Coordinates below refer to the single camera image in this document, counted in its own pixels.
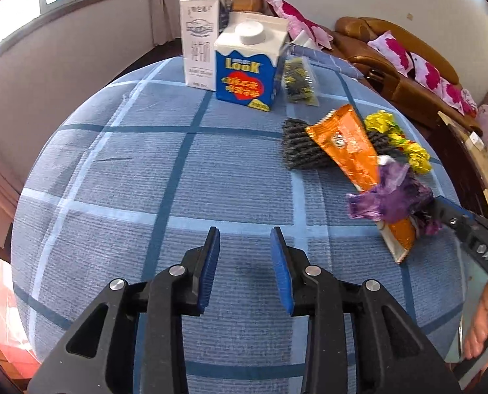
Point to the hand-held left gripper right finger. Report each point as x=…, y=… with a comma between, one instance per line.
x=281, y=273

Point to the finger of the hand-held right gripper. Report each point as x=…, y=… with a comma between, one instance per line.
x=453, y=213

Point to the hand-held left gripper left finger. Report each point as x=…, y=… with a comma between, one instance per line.
x=209, y=273

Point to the teal cartoon print bowl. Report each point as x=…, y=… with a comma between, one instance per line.
x=474, y=279

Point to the purple wrapper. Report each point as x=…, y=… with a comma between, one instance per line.
x=391, y=201

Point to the person's right hand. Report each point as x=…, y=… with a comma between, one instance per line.
x=478, y=328

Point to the dark wooden coffee table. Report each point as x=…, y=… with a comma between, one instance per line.
x=469, y=168

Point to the small white box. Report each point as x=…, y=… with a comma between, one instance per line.
x=474, y=140

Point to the crumpled yellow wrapper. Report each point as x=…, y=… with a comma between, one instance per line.
x=400, y=135

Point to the blue plaid tablecloth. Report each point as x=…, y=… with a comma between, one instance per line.
x=186, y=180

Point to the pink floral pillow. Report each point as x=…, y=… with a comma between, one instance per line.
x=453, y=94
x=389, y=51
x=470, y=101
x=313, y=35
x=426, y=72
x=285, y=10

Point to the black foam net sleeve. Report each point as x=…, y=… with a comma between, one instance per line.
x=301, y=147

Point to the orange snack packet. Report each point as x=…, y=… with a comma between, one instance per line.
x=346, y=143

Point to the brown leather three-seat sofa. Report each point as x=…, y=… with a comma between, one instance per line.
x=391, y=86

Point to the folded blue plaid sheet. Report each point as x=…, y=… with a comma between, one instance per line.
x=334, y=60

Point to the clear packet with dark contents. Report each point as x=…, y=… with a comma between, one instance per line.
x=299, y=80

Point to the blue and white drink carton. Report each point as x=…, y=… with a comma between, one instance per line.
x=244, y=78

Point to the folded white cloth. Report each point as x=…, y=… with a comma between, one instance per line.
x=307, y=41

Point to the white milk carton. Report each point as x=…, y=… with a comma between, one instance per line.
x=199, y=41

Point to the light pink curtain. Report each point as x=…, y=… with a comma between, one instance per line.
x=166, y=4

